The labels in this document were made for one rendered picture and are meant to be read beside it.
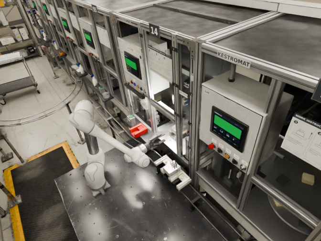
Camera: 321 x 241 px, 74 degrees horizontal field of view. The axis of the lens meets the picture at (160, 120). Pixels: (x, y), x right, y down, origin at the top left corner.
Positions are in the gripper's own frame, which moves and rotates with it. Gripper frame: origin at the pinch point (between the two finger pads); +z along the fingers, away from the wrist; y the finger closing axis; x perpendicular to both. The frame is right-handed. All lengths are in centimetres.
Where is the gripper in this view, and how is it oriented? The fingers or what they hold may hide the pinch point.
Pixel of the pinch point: (162, 137)
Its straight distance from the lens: 209.7
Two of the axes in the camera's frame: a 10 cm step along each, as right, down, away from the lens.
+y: -0.8, -7.7, -6.3
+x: -5.9, -4.8, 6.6
